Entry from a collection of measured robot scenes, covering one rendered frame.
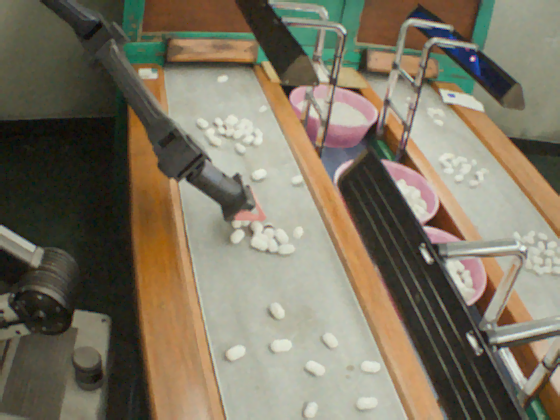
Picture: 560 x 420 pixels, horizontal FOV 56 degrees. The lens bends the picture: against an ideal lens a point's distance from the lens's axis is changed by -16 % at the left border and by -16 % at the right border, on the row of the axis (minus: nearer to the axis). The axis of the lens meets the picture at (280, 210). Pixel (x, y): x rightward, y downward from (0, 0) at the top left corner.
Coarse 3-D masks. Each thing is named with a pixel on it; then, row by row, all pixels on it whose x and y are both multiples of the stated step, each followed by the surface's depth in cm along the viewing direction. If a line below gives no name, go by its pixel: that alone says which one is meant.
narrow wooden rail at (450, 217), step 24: (408, 144) 169; (432, 168) 160; (432, 216) 152; (456, 216) 143; (480, 240) 136; (480, 312) 128; (504, 312) 118; (528, 312) 117; (528, 360) 108; (552, 384) 100; (552, 408) 98
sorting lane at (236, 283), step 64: (192, 128) 162; (256, 128) 167; (192, 192) 138; (256, 192) 142; (192, 256) 120; (256, 256) 124; (320, 256) 127; (256, 320) 109; (320, 320) 111; (256, 384) 96; (320, 384) 98; (384, 384) 100
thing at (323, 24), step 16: (272, 0) 145; (320, 16) 151; (320, 32) 153; (336, 32) 139; (320, 48) 156; (336, 48) 142; (320, 64) 154; (336, 64) 144; (336, 80) 146; (304, 96) 166; (304, 112) 168; (320, 112) 157; (304, 128) 171; (320, 128) 155; (320, 144) 157; (320, 160) 160
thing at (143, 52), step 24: (144, 48) 186; (312, 48) 200; (360, 72) 215; (384, 72) 220; (456, 72) 218; (120, 96) 194; (120, 120) 203; (120, 144) 209; (120, 168) 215; (120, 192) 221; (120, 216) 227
